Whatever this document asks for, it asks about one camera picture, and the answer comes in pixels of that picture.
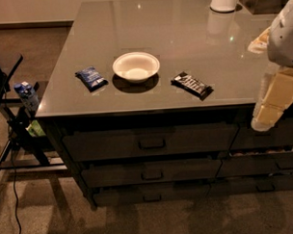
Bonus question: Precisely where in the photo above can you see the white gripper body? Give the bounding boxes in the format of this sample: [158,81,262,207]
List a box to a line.
[262,66,293,111]

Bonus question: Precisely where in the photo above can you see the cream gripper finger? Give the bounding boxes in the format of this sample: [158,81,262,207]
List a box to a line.
[251,104,283,131]

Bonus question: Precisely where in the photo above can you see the grey drawer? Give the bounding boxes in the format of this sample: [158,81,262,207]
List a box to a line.
[81,158,222,188]
[217,152,293,178]
[63,123,239,162]
[93,182,210,206]
[208,175,293,195]
[231,117,293,149]

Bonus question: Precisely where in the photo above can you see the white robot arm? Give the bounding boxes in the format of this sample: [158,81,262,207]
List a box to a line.
[249,0,293,131]

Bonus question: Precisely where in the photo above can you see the black chocolate bar wrapper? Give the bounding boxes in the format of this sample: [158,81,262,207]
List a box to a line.
[172,72,213,100]

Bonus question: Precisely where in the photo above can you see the white cylindrical container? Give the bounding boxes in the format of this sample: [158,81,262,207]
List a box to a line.
[210,0,239,13]

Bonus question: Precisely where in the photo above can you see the white round bowl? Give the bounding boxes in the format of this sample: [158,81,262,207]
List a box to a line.
[112,52,160,84]

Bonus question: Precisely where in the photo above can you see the blue snack packet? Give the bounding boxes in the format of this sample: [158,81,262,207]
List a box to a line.
[75,66,109,92]

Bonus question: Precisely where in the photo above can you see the green packet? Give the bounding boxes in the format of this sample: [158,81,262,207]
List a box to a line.
[26,120,45,138]

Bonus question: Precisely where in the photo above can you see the blue capped plastic bottle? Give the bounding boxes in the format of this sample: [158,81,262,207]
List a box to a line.
[13,82,40,114]

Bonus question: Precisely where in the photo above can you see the black metal stand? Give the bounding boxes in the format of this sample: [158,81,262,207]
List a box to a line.
[0,53,64,171]

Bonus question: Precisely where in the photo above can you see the dark cabinet frame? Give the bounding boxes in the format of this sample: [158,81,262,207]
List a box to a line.
[41,105,293,206]

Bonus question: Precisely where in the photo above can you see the black power cable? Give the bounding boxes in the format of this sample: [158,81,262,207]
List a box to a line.
[7,126,23,234]

